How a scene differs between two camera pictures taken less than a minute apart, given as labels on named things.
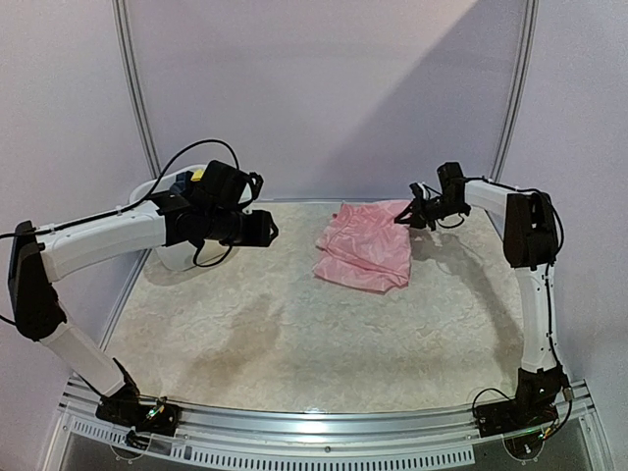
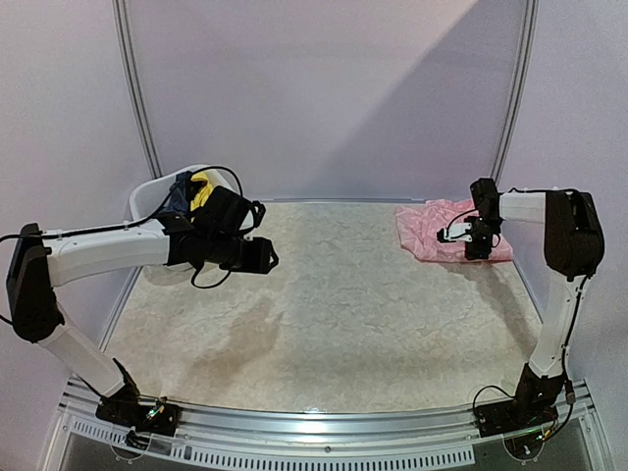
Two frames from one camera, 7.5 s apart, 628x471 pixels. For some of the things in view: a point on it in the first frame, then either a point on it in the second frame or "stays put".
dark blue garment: (183, 184) stays put
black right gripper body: (423, 207) -> (477, 240)
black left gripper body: (256, 235) -> (254, 262)
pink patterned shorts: (365, 247) -> (418, 225)
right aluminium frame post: (527, 65) stays put
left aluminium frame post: (126, 35) stays put
